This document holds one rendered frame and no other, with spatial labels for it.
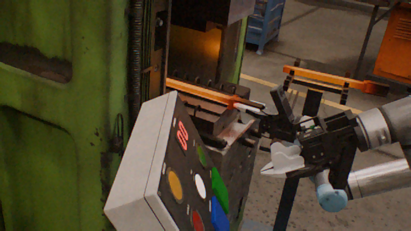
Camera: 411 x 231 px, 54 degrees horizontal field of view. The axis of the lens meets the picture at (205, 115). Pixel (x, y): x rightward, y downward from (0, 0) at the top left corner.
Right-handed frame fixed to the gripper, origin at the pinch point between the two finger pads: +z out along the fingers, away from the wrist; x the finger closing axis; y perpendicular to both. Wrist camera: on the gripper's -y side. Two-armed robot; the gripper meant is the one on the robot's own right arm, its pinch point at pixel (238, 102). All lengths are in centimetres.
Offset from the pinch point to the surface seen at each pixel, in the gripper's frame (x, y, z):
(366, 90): 47, 3, -35
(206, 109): -7.7, 1.4, 7.5
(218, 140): -14.9, 6.3, -0.3
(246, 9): 1.0, -28.7, 2.2
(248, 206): 75, 101, 10
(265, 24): 352, 64, 98
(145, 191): -73, -19, -13
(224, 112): -5.2, 2.2, 2.6
